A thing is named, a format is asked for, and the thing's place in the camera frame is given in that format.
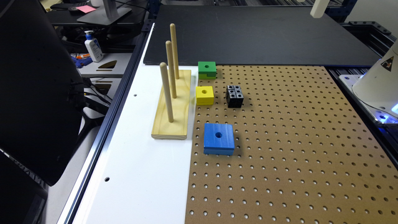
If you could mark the yellow block with hole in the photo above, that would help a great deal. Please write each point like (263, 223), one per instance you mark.
(204, 95)

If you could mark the blue block with hole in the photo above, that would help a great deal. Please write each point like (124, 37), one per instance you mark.
(218, 139)

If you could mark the middle wooden peg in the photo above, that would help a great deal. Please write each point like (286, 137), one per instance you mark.
(170, 60)

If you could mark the front wooden peg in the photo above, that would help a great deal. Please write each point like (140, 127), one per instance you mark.
(166, 87)

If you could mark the rear wooden peg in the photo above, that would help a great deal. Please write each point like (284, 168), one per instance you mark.
(173, 36)

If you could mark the silver monitor stand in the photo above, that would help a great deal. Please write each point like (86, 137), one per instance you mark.
(106, 13)

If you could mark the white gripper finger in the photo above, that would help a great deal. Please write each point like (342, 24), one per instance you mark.
(319, 8)

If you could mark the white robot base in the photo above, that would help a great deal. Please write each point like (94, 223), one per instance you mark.
(376, 90)

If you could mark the blue tool on desk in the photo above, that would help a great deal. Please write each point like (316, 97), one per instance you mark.
(80, 62)

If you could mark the white lotion pump bottle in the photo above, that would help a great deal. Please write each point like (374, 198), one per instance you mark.
(93, 47)

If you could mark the pink sticky note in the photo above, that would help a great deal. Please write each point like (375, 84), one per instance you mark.
(86, 8)

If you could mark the black monitor back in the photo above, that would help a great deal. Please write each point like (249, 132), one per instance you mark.
(41, 95)

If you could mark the green block with hole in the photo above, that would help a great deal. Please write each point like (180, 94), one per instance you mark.
(206, 70)

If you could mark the wooden peg base board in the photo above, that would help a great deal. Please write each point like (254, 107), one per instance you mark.
(177, 130)

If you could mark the black mat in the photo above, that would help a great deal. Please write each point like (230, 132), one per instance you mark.
(255, 36)

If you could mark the wooden peg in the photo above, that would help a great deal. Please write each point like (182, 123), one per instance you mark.
(170, 60)
(166, 87)
(173, 36)

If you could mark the brown pegboard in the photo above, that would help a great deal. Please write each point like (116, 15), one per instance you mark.
(302, 153)

